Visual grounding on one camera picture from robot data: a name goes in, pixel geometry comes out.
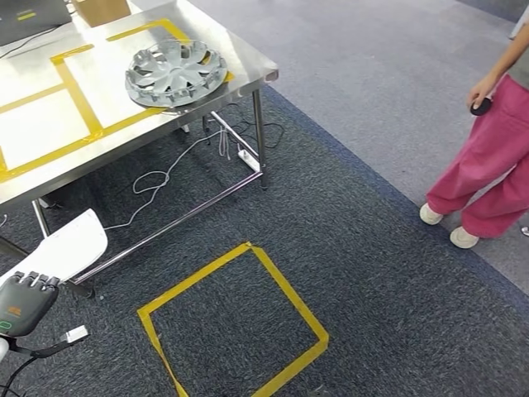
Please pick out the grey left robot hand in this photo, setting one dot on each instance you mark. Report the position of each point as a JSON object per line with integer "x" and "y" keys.
{"x": 25, "y": 309}

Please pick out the person's hand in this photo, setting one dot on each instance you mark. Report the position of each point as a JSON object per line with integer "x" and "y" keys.
{"x": 481, "y": 90}

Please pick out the small black round object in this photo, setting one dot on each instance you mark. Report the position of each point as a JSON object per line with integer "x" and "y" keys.
{"x": 481, "y": 108}

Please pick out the white curved plastic part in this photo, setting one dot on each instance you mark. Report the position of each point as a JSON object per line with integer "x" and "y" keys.
{"x": 66, "y": 246}

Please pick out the person's forearm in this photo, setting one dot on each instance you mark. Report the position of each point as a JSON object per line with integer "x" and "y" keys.
{"x": 510, "y": 57}

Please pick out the stainless steel workbench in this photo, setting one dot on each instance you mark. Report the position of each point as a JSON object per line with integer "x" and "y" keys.
{"x": 37, "y": 126}

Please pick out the white wrist housing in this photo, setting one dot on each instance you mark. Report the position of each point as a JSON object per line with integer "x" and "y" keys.
{"x": 3, "y": 349}

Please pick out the person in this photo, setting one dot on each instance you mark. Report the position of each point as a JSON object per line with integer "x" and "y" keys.
{"x": 487, "y": 159}

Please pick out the grey laptop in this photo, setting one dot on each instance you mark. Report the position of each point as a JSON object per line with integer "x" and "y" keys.
{"x": 33, "y": 19}

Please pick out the grey plastic hubcap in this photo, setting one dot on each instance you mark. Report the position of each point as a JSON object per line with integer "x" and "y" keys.
{"x": 173, "y": 74}

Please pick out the white power strip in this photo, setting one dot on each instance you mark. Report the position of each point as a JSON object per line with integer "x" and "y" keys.
{"x": 249, "y": 160}

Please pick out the brown cardboard box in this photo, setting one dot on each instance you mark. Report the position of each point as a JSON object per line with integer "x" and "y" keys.
{"x": 103, "y": 11}

